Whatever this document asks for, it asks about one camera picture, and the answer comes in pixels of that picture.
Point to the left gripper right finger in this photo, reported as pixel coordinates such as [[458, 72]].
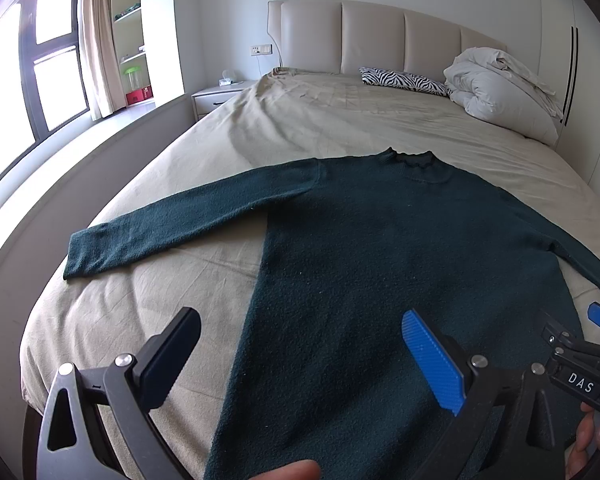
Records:
[[502, 416]]

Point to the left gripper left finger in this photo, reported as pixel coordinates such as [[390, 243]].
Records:
[[73, 441]]

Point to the dark green knit sweater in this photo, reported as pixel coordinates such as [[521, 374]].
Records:
[[321, 369]]

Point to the right hand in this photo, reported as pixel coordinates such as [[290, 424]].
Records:
[[587, 435]]

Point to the left hand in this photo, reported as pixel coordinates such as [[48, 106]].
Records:
[[301, 470]]

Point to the white wardrobe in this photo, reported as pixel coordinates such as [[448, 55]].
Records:
[[570, 64]]

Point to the white folded duvet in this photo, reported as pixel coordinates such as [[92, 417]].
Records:
[[493, 86]]

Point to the red box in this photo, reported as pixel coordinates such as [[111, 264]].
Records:
[[139, 95]]

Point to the white nightstand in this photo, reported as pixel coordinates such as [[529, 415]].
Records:
[[207, 100]]

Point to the zebra print pillow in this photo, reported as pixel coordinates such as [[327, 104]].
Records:
[[402, 80]]

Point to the green lidded container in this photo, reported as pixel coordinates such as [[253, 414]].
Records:
[[134, 75]]

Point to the black framed window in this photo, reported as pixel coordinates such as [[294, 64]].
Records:
[[41, 82]]

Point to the beige bed sheet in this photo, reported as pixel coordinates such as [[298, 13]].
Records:
[[282, 118]]

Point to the tissue box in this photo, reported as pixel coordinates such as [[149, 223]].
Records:
[[228, 77]]

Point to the beige padded headboard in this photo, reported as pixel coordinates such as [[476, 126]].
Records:
[[342, 36]]

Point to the beige curtain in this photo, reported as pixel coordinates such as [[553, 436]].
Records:
[[98, 59]]

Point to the wall power socket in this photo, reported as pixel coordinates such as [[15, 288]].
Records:
[[261, 50]]

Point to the white wall shelf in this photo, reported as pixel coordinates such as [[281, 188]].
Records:
[[129, 41]]

